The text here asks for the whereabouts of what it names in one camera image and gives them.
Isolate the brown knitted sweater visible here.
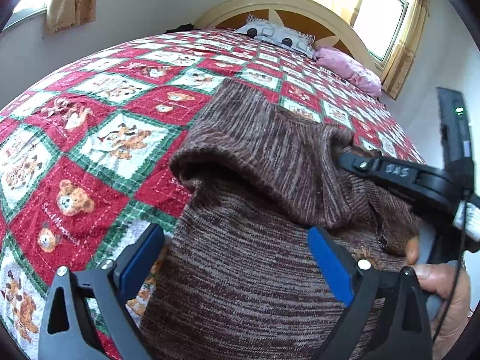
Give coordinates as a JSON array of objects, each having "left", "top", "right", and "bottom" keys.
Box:
[{"left": 141, "top": 80, "right": 420, "bottom": 359}]

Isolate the person's right hand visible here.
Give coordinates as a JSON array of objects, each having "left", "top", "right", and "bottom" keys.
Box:
[{"left": 404, "top": 236, "right": 471, "bottom": 359}]

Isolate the beige curtain right window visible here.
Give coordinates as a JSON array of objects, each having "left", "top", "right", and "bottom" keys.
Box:
[{"left": 381, "top": 0, "right": 431, "bottom": 100}]

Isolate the beige curtain window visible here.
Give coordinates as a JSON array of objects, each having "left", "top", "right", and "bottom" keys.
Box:
[
  {"left": 381, "top": 0, "right": 431, "bottom": 100},
  {"left": 46, "top": 0, "right": 97, "bottom": 34}
]

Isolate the pink pillow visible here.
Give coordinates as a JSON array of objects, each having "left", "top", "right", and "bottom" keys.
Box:
[{"left": 314, "top": 47, "right": 383, "bottom": 98}]

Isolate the red patchwork teddy bear quilt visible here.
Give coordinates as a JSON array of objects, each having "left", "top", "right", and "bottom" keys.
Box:
[{"left": 1, "top": 29, "right": 421, "bottom": 359}]

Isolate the cream wooden headboard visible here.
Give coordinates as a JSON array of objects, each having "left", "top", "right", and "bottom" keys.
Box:
[{"left": 194, "top": 0, "right": 377, "bottom": 72}]

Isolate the grey white patterned pillow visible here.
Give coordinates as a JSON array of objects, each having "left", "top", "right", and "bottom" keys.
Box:
[{"left": 235, "top": 15, "right": 315, "bottom": 59}]

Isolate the beige curtain left window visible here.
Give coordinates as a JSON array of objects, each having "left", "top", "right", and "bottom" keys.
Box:
[{"left": 46, "top": 0, "right": 97, "bottom": 34}]

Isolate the black cable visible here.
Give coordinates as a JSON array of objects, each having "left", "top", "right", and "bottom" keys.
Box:
[{"left": 430, "top": 190, "right": 472, "bottom": 346}]

